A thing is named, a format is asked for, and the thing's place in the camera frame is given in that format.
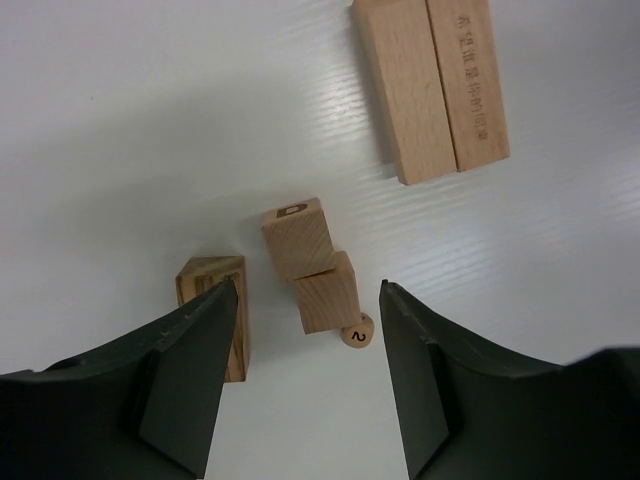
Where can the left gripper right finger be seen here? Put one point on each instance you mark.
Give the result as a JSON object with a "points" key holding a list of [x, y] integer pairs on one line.
{"points": [[469, 408]]}

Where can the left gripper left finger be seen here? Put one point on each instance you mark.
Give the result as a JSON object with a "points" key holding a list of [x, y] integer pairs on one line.
{"points": [[142, 406]]}

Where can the small wood dice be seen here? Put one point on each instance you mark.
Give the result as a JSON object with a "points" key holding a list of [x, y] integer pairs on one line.
{"points": [[359, 335]]}

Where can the plain long wood block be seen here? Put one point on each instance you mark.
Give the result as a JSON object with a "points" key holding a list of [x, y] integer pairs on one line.
{"points": [[223, 280]]}

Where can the plain wood cube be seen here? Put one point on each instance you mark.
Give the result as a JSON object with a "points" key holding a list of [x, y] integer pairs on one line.
{"points": [[329, 300]]}

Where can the wood cube with letter D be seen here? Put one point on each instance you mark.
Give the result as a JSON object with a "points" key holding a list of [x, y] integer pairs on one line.
{"points": [[298, 240]]}

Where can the engraved long wood block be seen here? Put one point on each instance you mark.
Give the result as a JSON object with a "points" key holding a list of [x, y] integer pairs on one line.
{"points": [[466, 54], [398, 41]]}

